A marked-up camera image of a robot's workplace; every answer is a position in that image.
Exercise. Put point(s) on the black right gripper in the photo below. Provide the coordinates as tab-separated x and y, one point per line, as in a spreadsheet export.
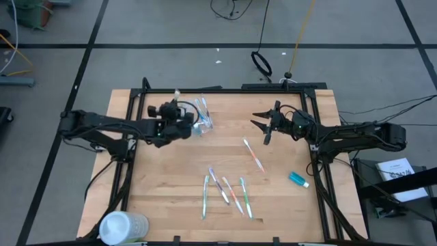
290	124

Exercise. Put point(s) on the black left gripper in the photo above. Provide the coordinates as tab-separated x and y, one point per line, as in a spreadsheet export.
174	130

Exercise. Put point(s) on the clear plastic bag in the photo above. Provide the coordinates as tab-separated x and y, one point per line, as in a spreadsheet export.
205	126

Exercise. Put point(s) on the orange white toothbrush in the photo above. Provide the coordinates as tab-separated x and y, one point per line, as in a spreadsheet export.
233	195
254	155

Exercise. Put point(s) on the green white toothbrush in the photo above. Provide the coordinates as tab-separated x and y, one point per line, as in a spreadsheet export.
246	198
205	198

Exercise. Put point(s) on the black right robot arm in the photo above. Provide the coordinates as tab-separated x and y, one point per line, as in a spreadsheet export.
358	136

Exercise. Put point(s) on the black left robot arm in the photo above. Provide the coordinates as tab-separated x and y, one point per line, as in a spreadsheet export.
109	123

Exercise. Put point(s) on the black power strip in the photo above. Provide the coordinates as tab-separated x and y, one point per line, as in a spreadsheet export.
273	85

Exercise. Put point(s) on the black pole foot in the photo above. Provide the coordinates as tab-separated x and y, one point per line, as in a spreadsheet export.
288	74

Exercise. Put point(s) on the black side cart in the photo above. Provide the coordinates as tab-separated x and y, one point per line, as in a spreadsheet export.
365	174

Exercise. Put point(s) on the black table clamp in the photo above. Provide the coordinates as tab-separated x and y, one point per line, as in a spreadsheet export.
276	241
176	240

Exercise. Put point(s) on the white plastic canister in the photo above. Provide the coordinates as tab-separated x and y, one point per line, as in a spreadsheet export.
121	227

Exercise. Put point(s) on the white printed booklet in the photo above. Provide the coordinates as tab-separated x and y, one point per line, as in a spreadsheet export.
401	177

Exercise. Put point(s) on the grey metal bar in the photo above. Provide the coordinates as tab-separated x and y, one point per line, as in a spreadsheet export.
17	81

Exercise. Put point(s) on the black caster base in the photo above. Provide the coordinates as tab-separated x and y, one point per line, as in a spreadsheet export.
5	114

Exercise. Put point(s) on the green bag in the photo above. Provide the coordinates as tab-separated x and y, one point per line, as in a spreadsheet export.
29	13

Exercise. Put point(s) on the person's black shoe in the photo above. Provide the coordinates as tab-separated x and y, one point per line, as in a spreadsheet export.
3	33

